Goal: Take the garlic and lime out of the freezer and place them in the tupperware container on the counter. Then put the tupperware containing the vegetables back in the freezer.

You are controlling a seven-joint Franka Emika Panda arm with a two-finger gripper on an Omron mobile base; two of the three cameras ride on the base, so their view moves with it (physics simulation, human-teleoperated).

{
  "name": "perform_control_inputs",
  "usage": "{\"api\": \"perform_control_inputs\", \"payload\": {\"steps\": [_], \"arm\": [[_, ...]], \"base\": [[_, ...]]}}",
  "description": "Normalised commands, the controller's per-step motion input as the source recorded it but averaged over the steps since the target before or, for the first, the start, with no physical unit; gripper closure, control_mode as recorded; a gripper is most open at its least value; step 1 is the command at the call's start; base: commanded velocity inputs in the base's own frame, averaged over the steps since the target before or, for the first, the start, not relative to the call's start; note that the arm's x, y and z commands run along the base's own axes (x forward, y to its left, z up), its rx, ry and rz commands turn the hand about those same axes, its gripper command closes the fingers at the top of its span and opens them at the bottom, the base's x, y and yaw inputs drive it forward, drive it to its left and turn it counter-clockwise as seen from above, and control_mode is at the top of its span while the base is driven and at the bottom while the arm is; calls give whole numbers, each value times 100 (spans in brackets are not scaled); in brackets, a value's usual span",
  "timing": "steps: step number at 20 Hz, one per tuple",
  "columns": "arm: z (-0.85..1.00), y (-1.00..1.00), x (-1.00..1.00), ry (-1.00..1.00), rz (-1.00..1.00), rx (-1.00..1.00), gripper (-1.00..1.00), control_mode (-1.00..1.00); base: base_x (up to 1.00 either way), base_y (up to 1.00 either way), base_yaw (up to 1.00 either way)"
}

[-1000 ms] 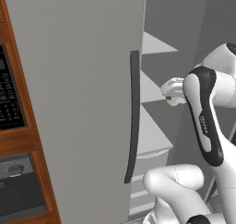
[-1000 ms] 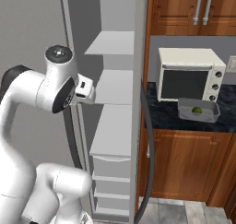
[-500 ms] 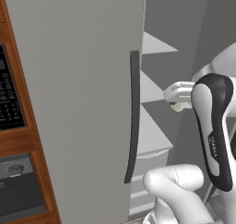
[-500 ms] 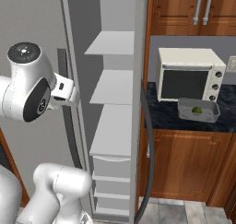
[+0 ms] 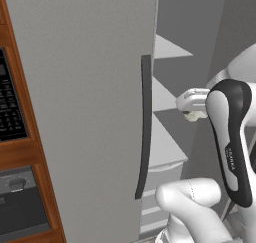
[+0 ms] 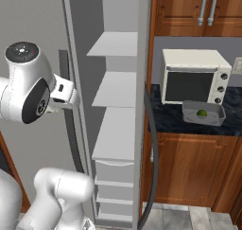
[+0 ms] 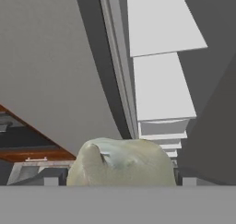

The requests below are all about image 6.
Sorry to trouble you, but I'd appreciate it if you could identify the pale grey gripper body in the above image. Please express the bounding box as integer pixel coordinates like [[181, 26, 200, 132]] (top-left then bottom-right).
[[46, 87, 82, 114]]

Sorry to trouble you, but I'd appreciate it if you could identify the grey tupperware container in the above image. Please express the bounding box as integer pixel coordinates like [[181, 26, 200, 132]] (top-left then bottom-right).
[[181, 99, 227, 127]]

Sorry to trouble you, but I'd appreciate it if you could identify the medium grey fridge shelf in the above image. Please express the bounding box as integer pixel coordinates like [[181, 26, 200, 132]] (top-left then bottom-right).
[[91, 71, 137, 109]]

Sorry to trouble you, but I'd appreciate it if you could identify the large grey fridge shelf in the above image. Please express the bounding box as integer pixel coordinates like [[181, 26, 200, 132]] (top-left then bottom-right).
[[91, 106, 136, 162]]

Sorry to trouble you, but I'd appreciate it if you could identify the small grey fridge shelf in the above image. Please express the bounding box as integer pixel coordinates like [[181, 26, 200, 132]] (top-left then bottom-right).
[[86, 31, 139, 58]]

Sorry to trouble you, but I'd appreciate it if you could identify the white fridge drawer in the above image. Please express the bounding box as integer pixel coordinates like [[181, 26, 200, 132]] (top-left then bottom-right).
[[94, 159, 135, 188]]

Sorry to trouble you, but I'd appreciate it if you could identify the grey fridge door seen edge-on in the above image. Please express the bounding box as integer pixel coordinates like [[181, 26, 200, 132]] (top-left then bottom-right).
[[132, 0, 153, 230]]

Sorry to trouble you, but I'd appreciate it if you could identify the grey fridge door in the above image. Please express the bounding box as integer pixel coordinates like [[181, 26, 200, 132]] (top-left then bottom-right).
[[0, 0, 97, 223]]

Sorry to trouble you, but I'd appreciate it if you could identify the grey fridge cabinet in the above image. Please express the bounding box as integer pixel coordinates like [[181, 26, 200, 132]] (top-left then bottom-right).
[[60, 0, 152, 230]]

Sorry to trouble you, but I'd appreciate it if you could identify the white toaster oven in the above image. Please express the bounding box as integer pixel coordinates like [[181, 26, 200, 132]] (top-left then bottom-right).
[[159, 48, 233, 106]]

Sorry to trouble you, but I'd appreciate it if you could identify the wooden base cupboard door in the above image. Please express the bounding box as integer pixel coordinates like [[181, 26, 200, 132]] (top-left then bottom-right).
[[153, 132, 239, 208]]

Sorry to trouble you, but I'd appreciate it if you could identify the wooden corner base cupboard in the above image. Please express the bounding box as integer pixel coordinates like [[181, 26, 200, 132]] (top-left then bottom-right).
[[211, 138, 242, 223]]

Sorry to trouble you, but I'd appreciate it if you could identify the dark grey fridge door handle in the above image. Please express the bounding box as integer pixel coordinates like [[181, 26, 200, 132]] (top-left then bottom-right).
[[58, 49, 85, 175]]

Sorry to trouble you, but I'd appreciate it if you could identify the curved dark grey door handle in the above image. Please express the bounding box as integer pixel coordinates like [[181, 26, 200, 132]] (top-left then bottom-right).
[[137, 81, 160, 230]]

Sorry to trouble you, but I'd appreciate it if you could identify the wooden wall cupboard door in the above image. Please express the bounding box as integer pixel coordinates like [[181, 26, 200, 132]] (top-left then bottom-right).
[[153, 0, 210, 38], [206, 0, 242, 38]]

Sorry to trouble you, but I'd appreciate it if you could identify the silver cupboard handle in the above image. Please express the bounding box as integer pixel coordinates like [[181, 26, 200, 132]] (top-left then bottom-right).
[[206, 0, 221, 27], [197, 0, 210, 27]]

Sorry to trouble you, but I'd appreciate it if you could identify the white wall socket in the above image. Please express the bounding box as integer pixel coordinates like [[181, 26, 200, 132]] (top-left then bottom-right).
[[233, 57, 242, 77]]

